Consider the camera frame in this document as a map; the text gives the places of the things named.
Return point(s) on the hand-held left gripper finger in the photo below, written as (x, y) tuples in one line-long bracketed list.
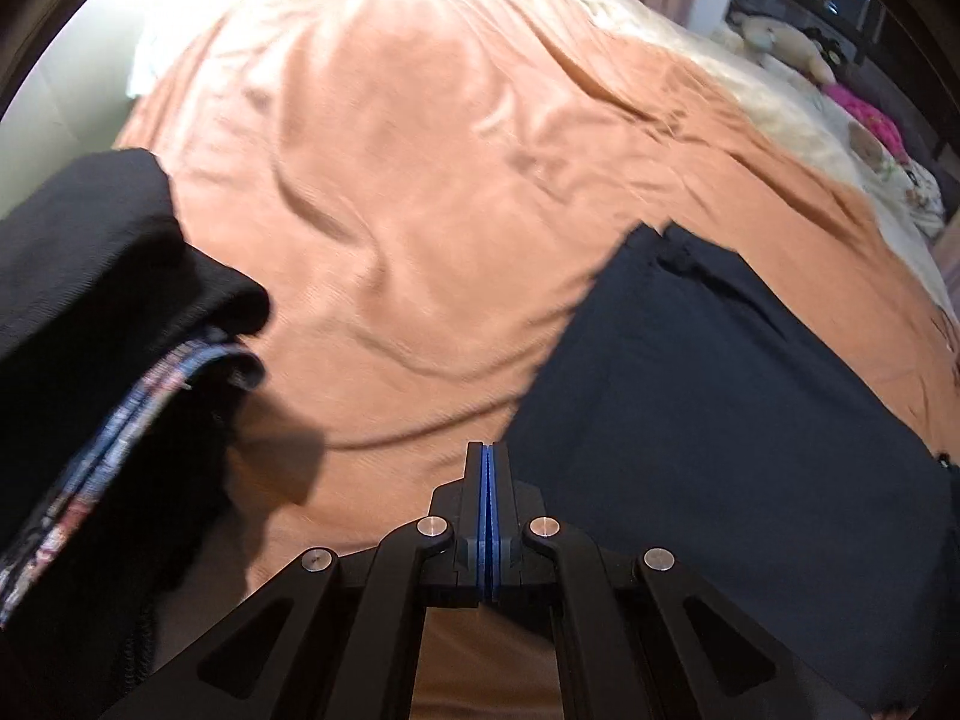
[(496, 525), (481, 525)]

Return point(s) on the black pants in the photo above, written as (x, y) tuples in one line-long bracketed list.
[(712, 390)]

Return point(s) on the orange blanket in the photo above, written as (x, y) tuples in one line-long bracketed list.
[(412, 202)]

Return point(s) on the pile of folded black clothes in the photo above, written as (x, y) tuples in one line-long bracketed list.
[(90, 277)]

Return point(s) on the cream printed quilt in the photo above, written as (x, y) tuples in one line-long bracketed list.
[(787, 112)]

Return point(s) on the pink plush toy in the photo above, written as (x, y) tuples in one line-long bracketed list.
[(870, 116)]

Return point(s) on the beige plush toy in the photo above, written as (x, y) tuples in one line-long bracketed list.
[(787, 45)]

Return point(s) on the black plush toy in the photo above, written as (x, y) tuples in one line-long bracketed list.
[(825, 41)]

